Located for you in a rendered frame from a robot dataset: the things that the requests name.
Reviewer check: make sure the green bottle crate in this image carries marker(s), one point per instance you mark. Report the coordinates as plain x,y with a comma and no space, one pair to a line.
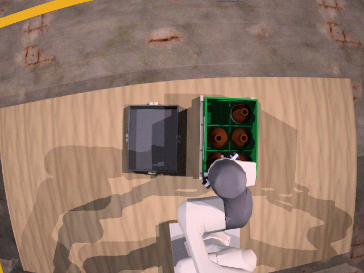
218,115

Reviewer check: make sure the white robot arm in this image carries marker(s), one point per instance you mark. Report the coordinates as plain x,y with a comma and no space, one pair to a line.
202,221

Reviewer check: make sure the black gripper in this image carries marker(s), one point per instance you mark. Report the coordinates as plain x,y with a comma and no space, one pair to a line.
231,155

